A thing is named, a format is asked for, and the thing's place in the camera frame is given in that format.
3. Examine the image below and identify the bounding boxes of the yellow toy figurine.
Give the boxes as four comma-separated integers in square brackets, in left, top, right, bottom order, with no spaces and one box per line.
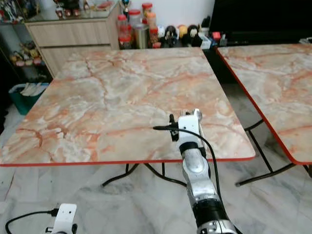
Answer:
[177,24,189,39]

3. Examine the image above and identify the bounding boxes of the marble folding table red edge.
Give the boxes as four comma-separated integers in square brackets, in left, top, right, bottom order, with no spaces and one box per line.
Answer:
[0,47,257,189]
[216,43,312,187]

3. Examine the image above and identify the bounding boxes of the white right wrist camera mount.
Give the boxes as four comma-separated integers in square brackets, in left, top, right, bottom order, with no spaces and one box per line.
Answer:
[177,115,201,145]

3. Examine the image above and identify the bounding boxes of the dark toy figurine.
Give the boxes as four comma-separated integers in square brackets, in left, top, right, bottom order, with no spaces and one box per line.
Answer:
[164,25,178,48]

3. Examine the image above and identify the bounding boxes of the stainless steel canister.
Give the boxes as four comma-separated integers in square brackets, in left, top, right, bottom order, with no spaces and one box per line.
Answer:
[134,23,150,50]

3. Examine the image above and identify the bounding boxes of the red tray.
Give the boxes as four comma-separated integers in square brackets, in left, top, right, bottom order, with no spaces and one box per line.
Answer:
[95,0,118,13]

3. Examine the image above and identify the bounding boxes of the black television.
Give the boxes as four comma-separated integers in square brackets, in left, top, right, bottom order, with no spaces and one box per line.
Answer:
[209,0,312,45]

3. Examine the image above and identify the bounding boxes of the glass display shelf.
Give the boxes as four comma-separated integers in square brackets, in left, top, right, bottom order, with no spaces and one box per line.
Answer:
[0,0,53,84]

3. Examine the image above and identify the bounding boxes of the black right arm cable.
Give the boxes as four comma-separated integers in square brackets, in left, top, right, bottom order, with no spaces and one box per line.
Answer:
[152,125,222,200]

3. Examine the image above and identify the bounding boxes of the black toy figurine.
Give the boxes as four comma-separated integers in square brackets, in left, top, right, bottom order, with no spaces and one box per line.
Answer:
[187,24,200,47]

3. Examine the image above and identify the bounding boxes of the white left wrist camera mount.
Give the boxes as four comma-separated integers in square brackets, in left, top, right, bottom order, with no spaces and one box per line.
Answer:
[54,203,78,234]

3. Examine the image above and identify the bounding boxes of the clear jar red lid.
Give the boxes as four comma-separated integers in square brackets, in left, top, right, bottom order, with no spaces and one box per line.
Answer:
[128,9,142,28]

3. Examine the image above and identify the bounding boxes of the gold trophy cup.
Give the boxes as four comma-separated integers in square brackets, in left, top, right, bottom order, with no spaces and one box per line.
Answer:
[120,0,131,16]

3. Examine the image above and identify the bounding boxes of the tall red-lidded plastic jar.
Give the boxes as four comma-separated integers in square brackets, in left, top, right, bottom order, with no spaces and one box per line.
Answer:
[117,15,130,50]

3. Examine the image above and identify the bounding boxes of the green plastic bin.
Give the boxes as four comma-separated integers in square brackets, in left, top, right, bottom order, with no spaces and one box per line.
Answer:
[8,82,50,116]

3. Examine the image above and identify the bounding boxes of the orange snack jar red lid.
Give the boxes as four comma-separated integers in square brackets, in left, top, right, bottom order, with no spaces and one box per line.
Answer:
[141,2,154,16]

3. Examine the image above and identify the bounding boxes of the light wooden drawer cabinet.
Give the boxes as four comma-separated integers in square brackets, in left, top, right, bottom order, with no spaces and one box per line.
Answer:
[26,4,121,78]

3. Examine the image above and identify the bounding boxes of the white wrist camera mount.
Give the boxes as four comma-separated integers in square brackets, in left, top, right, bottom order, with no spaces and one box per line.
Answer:
[177,115,201,145]
[54,203,78,234]

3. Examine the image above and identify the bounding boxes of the small red-lidded jar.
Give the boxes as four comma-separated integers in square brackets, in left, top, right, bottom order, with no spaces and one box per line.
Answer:
[150,27,160,49]

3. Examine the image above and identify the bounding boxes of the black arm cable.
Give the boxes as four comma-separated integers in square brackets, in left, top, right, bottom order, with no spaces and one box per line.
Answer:
[5,209,60,234]
[152,125,222,200]

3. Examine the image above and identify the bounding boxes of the dark statue on cabinet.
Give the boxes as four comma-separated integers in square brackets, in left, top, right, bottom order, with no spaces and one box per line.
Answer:
[54,0,85,19]

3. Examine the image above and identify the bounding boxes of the colourful shelf toys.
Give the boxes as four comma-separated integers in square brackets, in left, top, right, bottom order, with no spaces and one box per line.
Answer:
[9,41,45,67]

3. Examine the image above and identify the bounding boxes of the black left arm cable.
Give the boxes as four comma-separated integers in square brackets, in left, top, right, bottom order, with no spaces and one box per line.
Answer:
[5,209,60,234]

